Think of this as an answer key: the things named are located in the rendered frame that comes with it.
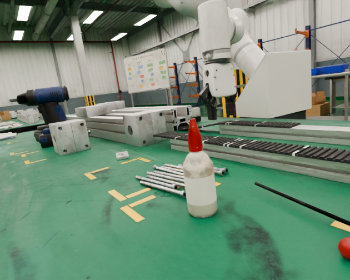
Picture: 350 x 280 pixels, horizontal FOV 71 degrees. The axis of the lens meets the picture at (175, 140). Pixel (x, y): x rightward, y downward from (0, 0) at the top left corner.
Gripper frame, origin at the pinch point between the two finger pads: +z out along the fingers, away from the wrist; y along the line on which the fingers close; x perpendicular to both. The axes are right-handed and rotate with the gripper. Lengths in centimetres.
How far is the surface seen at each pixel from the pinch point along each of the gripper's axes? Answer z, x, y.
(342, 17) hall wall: -137, 225, 757
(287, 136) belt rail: 5.1, -22.0, -2.1
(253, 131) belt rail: 4.6, -12.0, -1.5
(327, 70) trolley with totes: -6, 79, 281
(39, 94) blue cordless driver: -13, 49, -41
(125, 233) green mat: 6, -27, -48
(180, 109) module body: -1.1, 22.7, 2.1
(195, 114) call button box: 2.5, 27.5, 13.6
